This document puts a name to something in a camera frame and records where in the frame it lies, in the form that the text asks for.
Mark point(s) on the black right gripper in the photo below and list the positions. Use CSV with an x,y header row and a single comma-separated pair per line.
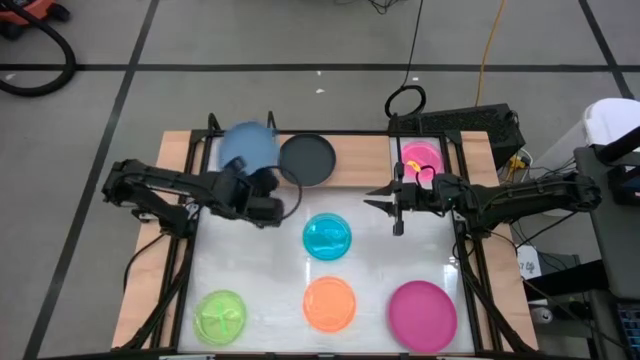
x,y
412,196

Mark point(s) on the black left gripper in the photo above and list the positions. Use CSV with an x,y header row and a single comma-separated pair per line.
x,y
262,184

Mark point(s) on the blue plate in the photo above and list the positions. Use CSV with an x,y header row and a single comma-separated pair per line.
x,y
250,142

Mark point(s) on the small translucent pink plate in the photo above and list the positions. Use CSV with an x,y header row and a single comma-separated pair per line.
x,y
425,152

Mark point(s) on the translucent cyan plate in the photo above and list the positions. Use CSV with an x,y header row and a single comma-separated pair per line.
x,y
326,236

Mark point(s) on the dark grey plate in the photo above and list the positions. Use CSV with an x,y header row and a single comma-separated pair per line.
x,y
306,160

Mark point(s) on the large magenta plate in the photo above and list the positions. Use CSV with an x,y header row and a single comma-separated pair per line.
x,y
422,316

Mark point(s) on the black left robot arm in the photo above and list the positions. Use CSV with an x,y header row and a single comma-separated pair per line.
x,y
165,182

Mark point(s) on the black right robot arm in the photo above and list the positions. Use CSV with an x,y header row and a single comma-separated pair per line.
x,y
525,197

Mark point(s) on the translucent orange plate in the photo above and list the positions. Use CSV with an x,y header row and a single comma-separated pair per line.
x,y
329,304

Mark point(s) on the yellow plug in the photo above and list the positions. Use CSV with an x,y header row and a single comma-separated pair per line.
x,y
515,162

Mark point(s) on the translucent green plate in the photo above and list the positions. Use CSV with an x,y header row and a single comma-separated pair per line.
x,y
220,317

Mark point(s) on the white paper label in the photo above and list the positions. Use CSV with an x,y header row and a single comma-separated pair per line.
x,y
529,262

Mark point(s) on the white tape roll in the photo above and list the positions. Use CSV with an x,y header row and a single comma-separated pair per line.
x,y
541,315

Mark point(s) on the grey desk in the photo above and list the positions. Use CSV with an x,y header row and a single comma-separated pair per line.
x,y
610,240

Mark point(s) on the white cylindrical container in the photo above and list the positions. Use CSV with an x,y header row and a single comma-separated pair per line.
x,y
612,117

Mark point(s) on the orange vacuum cleaner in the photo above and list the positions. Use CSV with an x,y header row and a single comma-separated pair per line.
x,y
25,10

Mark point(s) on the keyboard with blue light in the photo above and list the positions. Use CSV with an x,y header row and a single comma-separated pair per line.
x,y
631,322

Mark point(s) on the wooden shelf with black frame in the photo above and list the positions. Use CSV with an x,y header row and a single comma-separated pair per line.
x,y
360,160

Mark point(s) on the black metal table frame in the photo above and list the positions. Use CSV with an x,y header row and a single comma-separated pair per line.
x,y
197,135

